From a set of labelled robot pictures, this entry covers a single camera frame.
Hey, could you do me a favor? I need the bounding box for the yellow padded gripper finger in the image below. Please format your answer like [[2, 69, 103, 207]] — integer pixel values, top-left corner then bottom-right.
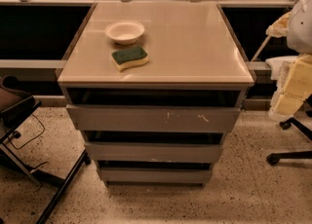
[[266, 12, 291, 38], [268, 55, 312, 121]]

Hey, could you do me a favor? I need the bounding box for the black floor cable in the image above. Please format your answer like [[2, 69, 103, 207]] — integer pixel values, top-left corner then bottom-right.
[[7, 113, 47, 151]]

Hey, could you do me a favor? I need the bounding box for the white bowl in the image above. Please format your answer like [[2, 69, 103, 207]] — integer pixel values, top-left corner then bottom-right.
[[104, 20, 145, 46]]

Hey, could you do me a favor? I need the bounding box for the green yellow sponge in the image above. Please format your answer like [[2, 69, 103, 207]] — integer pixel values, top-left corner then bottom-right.
[[111, 46, 149, 72]]

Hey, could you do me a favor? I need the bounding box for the black chair left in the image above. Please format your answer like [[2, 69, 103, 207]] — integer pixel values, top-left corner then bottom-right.
[[0, 75, 92, 224]]

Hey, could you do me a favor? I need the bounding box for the black office chair base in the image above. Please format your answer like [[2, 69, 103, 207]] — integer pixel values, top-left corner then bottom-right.
[[266, 94, 312, 167]]

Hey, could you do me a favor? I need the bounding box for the grey bottom drawer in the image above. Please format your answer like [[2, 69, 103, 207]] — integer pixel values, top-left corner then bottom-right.
[[97, 168, 213, 184]]

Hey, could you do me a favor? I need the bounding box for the grey drawer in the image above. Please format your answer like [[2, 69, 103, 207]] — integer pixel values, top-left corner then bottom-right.
[[85, 142, 222, 163], [66, 105, 240, 132], [97, 168, 213, 184]]

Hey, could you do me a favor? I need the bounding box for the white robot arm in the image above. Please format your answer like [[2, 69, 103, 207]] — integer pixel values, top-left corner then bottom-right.
[[266, 0, 312, 122]]

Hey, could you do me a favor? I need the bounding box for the white chair armrest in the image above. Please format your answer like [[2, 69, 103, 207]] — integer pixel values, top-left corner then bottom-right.
[[265, 56, 296, 80]]

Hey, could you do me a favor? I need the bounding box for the grey drawer cabinet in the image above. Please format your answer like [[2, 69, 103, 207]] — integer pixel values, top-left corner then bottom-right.
[[56, 1, 256, 189]]

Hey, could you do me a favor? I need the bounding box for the grey top drawer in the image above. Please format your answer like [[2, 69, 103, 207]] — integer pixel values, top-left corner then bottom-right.
[[66, 105, 240, 132]]

